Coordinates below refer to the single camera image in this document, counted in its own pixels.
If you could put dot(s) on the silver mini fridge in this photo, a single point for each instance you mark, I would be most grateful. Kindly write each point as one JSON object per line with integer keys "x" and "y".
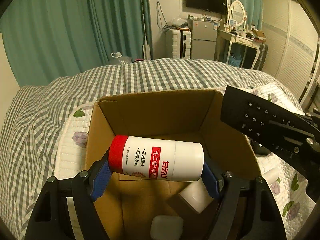
{"x": 203, "y": 40}

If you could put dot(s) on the grey checked bed sheet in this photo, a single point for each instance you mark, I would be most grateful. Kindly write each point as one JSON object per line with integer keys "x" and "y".
{"x": 37, "y": 114}

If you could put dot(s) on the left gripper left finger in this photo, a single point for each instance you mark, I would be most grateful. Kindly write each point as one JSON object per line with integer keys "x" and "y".
{"x": 50, "y": 217}

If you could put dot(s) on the blue laundry basket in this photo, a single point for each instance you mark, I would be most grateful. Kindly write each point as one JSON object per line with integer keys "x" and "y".
{"x": 235, "y": 59}

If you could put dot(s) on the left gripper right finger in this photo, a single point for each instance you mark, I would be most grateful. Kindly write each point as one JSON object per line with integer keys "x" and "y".
{"x": 246, "y": 208}

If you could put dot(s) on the cardboard box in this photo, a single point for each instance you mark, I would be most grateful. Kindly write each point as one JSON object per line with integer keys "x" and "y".
{"x": 129, "y": 204}

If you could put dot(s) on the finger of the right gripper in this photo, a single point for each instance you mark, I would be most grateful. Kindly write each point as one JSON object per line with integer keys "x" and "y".
{"x": 295, "y": 138}

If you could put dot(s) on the black tv remote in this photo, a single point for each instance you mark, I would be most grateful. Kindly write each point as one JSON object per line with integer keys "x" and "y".
{"x": 250, "y": 114}

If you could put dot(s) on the white plug adapter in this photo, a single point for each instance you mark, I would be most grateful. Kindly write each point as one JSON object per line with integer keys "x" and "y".
{"x": 195, "y": 195}

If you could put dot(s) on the white dressing table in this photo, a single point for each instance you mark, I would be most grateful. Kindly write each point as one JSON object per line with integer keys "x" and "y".
{"x": 224, "y": 37}

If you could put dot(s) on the white mop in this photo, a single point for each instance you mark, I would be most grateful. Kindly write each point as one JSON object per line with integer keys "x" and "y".
{"x": 146, "y": 46}

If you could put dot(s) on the green curtain left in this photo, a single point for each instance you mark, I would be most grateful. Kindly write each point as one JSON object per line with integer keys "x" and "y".
{"x": 47, "y": 39}

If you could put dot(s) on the light blue earbuds case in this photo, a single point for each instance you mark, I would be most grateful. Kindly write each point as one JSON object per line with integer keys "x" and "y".
{"x": 166, "y": 227}

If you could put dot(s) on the white suitcase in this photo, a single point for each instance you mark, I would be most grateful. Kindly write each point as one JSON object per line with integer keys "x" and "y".
{"x": 178, "y": 43}

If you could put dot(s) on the floral quilted blanket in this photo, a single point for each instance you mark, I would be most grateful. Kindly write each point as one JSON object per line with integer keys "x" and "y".
{"x": 287, "y": 186}

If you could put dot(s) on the oval vanity mirror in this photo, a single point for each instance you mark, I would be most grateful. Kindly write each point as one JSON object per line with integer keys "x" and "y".
{"x": 237, "y": 15}

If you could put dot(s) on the dark checked suitcase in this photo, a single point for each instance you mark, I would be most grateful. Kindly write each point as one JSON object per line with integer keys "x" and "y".
{"x": 263, "y": 49}

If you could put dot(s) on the white louvered wardrobe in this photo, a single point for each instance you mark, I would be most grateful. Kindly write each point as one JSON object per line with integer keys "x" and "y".
{"x": 292, "y": 44}

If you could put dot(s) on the white bottle red cap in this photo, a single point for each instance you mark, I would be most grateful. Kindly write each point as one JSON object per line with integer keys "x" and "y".
{"x": 158, "y": 159}

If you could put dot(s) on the clear water jug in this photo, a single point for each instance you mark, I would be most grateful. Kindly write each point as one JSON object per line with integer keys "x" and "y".
{"x": 118, "y": 58}

